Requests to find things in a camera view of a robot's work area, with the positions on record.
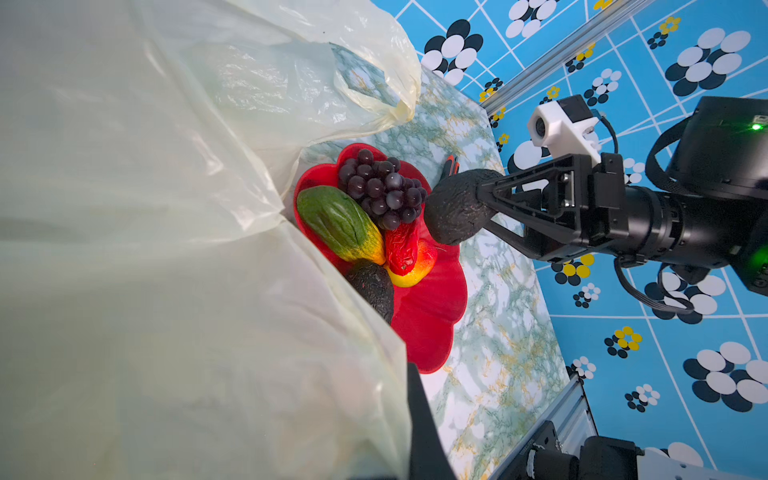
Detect dark avocado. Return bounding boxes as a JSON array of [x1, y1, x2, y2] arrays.
[[345, 260, 395, 324], [424, 169, 502, 246]]

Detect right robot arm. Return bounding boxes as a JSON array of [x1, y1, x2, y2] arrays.
[[475, 97, 767, 295]]

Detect green yellow mango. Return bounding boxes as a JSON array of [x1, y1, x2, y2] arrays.
[[295, 185, 386, 265]]

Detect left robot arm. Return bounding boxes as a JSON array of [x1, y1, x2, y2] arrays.
[[407, 363, 739, 479]]

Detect red yellow mango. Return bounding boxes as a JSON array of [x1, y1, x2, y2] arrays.
[[386, 240, 438, 288]]

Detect red strawberry fruit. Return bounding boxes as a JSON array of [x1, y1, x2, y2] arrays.
[[384, 222, 419, 276]]

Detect red flower-shaped plate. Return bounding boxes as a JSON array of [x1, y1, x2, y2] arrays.
[[293, 143, 468, 374]]

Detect dark purple grapes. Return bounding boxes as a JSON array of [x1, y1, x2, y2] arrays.
[[337, 146, 429, 231]]

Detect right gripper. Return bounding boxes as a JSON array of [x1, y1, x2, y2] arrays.
[[476, 153, 629, 260]]

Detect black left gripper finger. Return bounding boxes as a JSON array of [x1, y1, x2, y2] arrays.
[[407, 363, 456, 480]]

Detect translucent cream plastic bag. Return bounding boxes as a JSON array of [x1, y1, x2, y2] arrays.
[[1, 1, 422, 479]]

